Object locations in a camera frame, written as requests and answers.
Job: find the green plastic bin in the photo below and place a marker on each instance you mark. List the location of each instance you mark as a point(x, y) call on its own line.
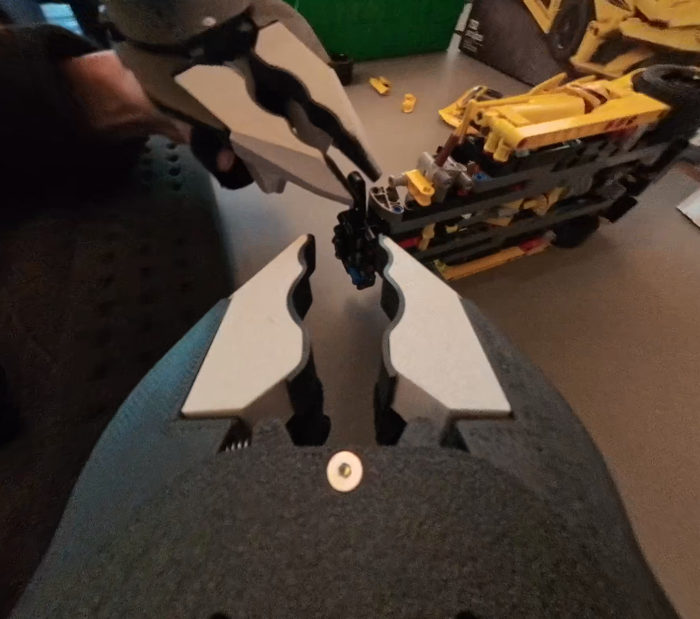
point(377, 7)

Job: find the black toy tyre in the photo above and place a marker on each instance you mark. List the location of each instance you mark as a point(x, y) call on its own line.
point(342, 67)

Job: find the yellow toy brick car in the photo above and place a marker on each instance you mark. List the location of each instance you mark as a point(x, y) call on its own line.
point(547, 121)

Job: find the black dimpled mat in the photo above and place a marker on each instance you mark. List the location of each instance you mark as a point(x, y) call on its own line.
point(109, 274)

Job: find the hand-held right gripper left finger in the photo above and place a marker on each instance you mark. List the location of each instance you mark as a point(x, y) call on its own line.
point(246, 351)

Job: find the person's left forearm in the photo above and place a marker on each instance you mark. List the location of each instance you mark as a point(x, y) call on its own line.
point(38, 72)

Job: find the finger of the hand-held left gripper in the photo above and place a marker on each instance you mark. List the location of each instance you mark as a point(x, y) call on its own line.
point(306, 67)
point(219, 94)

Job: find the black brick beam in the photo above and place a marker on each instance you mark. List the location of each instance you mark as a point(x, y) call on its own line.
point(355, 190)

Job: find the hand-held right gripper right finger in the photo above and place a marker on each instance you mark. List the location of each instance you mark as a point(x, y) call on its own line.
point(443, 356)

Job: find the small yellow brick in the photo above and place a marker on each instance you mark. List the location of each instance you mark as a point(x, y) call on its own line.
point(408, 103)
point(380, 85)

